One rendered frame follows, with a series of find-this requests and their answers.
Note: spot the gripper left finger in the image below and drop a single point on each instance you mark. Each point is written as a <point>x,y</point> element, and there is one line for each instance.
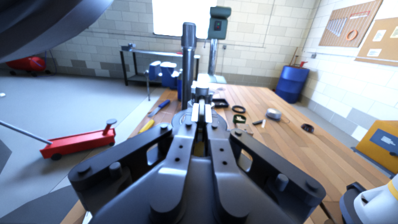
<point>178,149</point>

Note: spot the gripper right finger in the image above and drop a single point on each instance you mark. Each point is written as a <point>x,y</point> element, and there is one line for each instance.
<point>222,149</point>

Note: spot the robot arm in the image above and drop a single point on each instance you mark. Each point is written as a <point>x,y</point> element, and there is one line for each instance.
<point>377,202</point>

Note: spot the brown wooden block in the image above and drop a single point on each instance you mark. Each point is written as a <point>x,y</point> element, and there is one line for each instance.
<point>246,129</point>

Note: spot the grey metal tractor hub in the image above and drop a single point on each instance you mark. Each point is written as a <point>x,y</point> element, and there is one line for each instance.
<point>202,91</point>

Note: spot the dark grey tube spanner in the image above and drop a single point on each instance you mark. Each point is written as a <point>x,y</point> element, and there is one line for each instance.
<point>188,62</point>

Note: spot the green round dish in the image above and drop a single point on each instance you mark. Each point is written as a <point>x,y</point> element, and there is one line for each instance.
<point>239,119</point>

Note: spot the small black marker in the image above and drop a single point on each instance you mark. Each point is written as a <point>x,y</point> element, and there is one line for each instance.
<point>257,122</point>

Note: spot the black shallow tray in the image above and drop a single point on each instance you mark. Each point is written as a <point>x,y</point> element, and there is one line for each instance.
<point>220,102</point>

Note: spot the small white stick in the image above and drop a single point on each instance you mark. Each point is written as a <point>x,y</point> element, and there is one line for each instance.
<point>264,123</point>

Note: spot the blue bench vise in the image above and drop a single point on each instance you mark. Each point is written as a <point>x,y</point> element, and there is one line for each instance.
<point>168,74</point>

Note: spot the black round cap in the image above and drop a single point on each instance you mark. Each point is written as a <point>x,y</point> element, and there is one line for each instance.
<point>307,128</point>

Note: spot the blue steel drum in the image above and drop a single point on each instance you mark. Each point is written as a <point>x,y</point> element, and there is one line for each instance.
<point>291,84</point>

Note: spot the red floor jack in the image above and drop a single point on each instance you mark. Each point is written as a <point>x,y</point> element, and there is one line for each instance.
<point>77,143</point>

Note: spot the red drum pump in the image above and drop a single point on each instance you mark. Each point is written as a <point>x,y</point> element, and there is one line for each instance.
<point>301,64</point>

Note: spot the green pillar drill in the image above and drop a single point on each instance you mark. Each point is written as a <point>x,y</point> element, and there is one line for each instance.
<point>218,23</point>

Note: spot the bright window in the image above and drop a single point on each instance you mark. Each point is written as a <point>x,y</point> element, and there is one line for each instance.
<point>183,17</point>

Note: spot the yellow box with blue label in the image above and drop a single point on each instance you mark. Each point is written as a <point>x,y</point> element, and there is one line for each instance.
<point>373,149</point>

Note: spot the red wheeled tank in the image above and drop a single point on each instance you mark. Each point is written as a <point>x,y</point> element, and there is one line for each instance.
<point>25,63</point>

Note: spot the brown tool pegboard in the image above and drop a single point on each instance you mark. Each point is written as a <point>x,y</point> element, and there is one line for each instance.
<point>367,28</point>

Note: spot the cork notice board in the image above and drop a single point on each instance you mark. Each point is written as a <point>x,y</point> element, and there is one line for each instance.
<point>381,46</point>

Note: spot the black frame metal table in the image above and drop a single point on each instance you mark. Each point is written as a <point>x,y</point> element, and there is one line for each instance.
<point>136,51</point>

